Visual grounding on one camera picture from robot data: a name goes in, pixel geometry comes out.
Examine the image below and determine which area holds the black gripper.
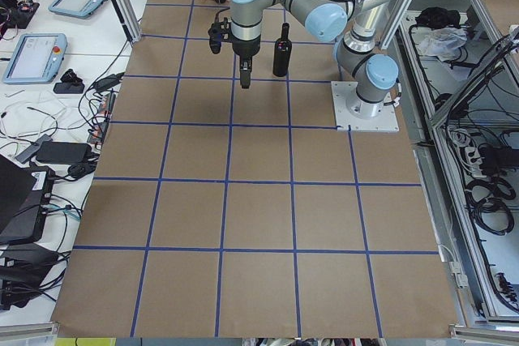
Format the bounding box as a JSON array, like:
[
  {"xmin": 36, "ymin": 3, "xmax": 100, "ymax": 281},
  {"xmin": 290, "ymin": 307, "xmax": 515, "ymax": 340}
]
[{"xmin": 232, "ymin": 36, "xmax": 260, "ymax": 89}]

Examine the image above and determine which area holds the near blue teach pendant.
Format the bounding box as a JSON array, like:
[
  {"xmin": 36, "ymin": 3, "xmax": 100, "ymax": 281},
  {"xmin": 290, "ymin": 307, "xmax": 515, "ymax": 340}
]
[{"xmin": 2, "ymin": 33, "xmax": 68, "ymax": 85}]

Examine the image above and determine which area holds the black laptop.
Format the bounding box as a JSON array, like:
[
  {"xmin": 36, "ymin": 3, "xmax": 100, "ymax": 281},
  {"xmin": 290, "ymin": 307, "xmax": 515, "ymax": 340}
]
[{"xmin": 1, "ymin": 156, "xmax": 54, "ymax": 246}]

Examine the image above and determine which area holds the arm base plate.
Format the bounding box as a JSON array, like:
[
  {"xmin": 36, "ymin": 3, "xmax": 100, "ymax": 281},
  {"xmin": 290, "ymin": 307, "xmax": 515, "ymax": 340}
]
[{"xmin": 331, "ymin": 81, "xmax": 399, "ymax": 133}]

